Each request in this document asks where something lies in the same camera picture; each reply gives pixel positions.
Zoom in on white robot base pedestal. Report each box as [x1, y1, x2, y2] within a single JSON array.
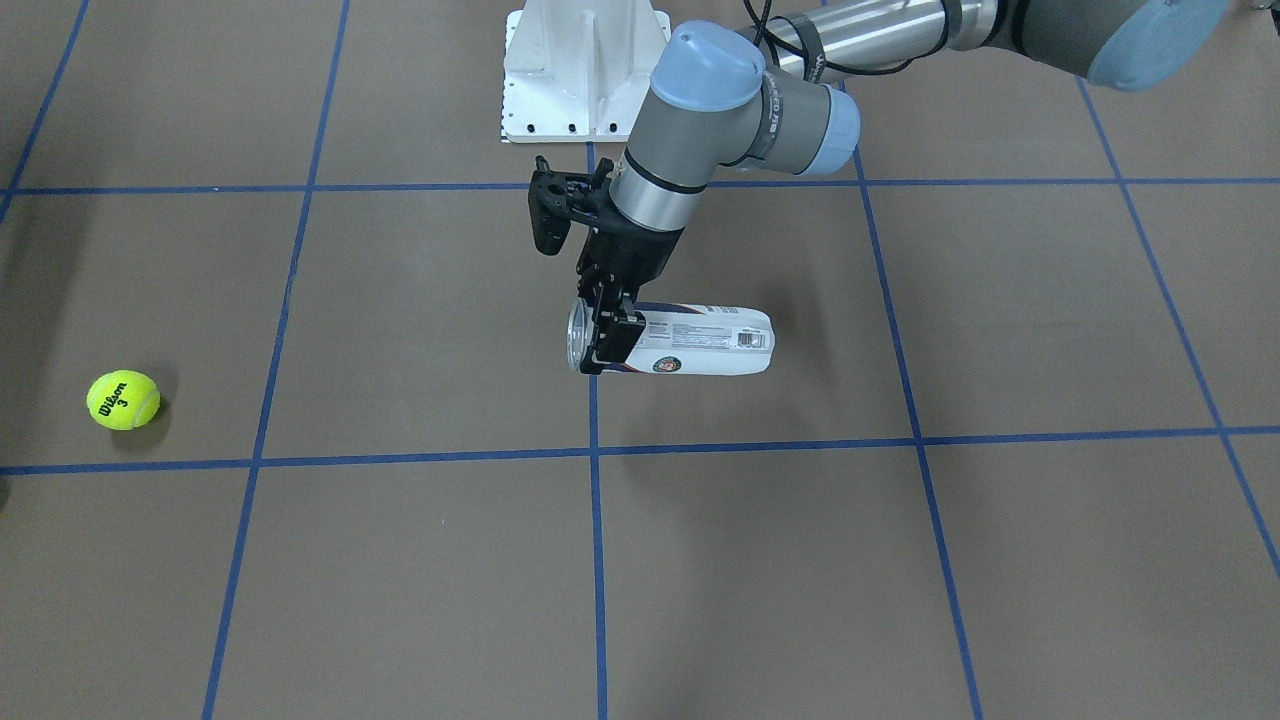
[[500, 1, 673, 143]]

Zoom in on white tennis ball can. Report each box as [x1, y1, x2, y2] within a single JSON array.
[[593, 302, 776, 375]]

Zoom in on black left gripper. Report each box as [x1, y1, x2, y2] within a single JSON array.
[[572, 223, 684, 375]]

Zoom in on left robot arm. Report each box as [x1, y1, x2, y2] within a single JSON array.
[[527, 1, 1229, 375]]

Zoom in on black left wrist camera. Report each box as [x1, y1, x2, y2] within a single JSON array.
[[527, 155, 614, 256]]

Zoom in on yellow tennis ball number three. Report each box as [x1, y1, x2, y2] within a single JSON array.
[[84, 370, 163, 430]]

